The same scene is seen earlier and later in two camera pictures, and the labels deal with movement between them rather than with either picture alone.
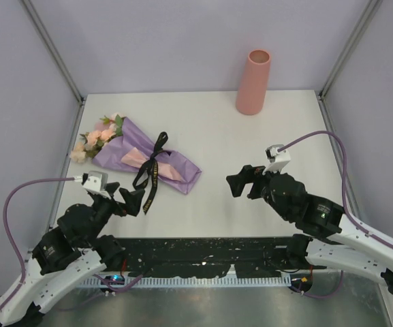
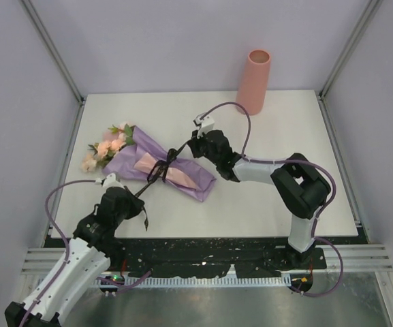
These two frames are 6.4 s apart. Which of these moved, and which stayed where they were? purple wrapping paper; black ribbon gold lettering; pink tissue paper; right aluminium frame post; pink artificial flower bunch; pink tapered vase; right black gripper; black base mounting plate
Moved: pink artificial flower bunch; black ribbon gold lettering; purple wrapping paper; pink tissue paper; right black gripper
Stayed: pink tapered vase; right aluminium frame post; black base mounting plate
